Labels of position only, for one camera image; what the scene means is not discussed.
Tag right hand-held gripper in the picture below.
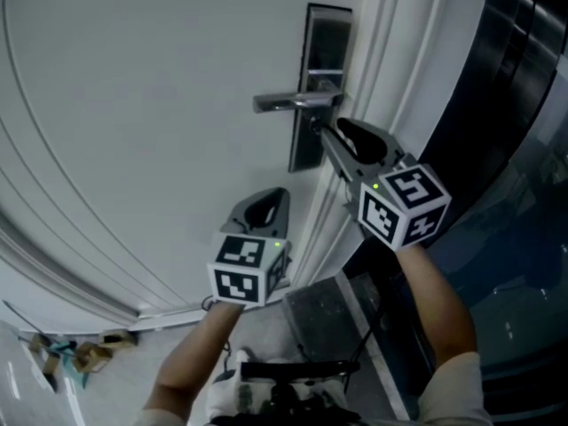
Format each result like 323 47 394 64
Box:
319 117 454 253

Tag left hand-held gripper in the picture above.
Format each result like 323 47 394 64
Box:
206 187 293 307

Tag person's left forearm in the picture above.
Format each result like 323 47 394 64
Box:
141 302 246 422

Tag person's right forearm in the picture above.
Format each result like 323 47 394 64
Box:
393 241 481 368

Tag white panelled door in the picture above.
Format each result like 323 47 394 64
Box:
0 0 493 333

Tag steel door lock plate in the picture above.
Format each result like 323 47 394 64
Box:
288 2 354 174

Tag dark stone plinth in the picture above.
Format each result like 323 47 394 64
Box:
281 272 412 422

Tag brown cardboard box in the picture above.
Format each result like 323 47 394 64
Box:
28 333 63 378
98 328 138 351
73 343 113 375

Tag teal box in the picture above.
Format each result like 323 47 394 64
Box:
48 342 88 391

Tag person's light clothing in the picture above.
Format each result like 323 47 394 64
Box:
139 351 493 426

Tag steel door lever handle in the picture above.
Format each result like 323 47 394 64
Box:
252 91 345 114

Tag black chest camera mount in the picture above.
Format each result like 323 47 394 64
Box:
239 359 362 426

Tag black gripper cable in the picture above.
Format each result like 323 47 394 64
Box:
342 297 387 376

